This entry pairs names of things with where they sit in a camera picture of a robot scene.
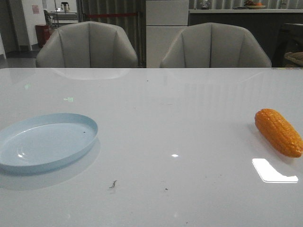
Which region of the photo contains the grey upholstered chair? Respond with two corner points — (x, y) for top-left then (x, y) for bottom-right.
(36, 21), (138, 68)
(160, 22), (272, 68)

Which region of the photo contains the left grey upholstered chair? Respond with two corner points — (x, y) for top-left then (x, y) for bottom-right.
(36, 21), (138, 68)

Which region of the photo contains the orange corn cob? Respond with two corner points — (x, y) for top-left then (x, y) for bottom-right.
(255, 108), (303, 158)

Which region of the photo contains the background desk with kettle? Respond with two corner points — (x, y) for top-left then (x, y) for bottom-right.
(43, 0), (78, 27)

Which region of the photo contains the red bin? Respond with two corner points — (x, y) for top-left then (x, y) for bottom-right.
(35, 25), (50, 48)

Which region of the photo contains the white cabinet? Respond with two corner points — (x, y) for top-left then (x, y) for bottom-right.
(146, 0), (189, 68)

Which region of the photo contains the fruit bowl on counter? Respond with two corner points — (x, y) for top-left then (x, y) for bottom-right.
(244, 0), (266, 9)

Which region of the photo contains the dark counter with light top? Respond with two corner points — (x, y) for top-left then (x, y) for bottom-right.
(188, 9), (303, 61)

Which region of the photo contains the dark wooden chair right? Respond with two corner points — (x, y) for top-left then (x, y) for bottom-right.
(272, 23), (303, 68)

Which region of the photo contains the light blue round plate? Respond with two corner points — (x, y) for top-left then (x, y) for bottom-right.
(0, 113), (98, 174)

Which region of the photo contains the right grey upholstered chair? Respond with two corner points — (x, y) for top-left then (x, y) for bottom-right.
(160, 22), (272, 68)

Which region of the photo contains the red barrier belt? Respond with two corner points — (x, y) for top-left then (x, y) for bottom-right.
(86, 12), (138, 18)

